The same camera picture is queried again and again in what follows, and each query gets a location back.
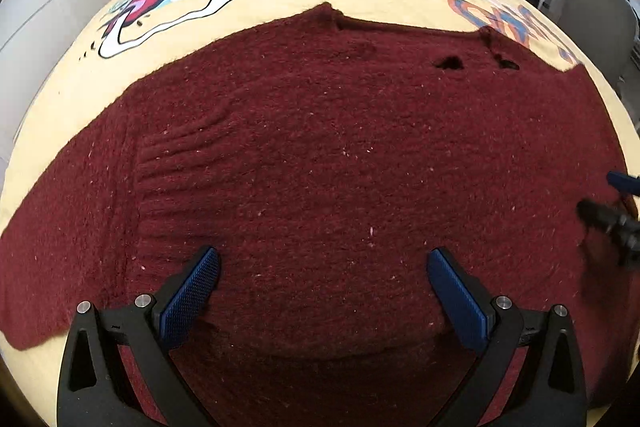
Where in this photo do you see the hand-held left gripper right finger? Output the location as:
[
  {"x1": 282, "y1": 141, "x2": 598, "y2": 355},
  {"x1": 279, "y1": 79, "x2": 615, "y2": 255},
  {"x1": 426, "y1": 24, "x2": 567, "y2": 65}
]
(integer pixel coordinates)
[{"x1": 426, "y1": 247, "x2": 588, "y2": 427}]

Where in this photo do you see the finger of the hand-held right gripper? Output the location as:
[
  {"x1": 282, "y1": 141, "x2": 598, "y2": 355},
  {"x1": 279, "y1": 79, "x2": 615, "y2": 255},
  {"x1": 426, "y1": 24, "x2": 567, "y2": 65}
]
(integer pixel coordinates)
[
  {"x1": 606, "y1": 171, "x2": 640, "y2": 198},
  {"x1": 576, "y1": 199, "x2": 640, "y2": 268}
]

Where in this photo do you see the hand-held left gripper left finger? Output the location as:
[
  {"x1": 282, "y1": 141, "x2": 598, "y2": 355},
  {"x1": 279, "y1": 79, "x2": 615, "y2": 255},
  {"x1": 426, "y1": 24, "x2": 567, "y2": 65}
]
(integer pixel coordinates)
[{"x1": 57, "y1": 246, "x2": 221, "y2": 427}]

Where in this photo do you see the maroon knitted sweater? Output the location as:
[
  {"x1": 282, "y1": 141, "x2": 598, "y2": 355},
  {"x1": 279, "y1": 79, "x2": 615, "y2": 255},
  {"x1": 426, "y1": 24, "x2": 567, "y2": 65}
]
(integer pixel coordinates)
[{"x1": 0, "y1": 2, "x2": 640, "y2": 427}]

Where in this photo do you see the grey chair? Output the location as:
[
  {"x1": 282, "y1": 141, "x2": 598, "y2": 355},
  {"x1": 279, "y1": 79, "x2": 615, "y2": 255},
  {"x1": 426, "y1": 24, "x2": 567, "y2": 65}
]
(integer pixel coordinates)
[{"x1": 556, "y1": 0, "x2": 640, "y2": 88}]

